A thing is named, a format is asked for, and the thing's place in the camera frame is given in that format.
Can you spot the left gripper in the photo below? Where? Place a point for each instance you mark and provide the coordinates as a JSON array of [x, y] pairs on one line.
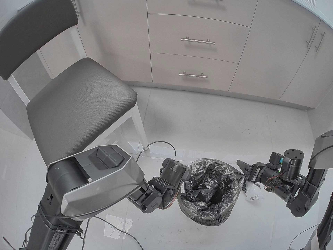
[[183, 189]]

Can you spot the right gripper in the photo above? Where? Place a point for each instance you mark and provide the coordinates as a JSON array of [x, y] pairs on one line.
[[265, 174]]

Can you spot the black plastic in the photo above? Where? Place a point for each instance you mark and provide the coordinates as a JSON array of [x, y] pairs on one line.
[[256, 186]]

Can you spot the clear printed wrapper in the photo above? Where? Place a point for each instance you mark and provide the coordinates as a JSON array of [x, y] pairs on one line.
[[253, 195]]

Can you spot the black plastic bag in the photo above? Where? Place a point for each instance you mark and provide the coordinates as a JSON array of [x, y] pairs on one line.
[[208, 217]]

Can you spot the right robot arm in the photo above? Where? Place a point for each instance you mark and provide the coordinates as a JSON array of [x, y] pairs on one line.
[[314, 181]]

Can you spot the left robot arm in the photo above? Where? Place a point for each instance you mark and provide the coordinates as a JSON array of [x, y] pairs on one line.
[[104, 176]]

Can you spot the grey and white chair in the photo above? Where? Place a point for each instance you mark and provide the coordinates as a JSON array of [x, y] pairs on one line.
[[78, 95]]

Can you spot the beige drawer cabinet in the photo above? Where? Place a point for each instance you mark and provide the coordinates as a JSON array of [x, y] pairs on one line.
[[197, 27]]

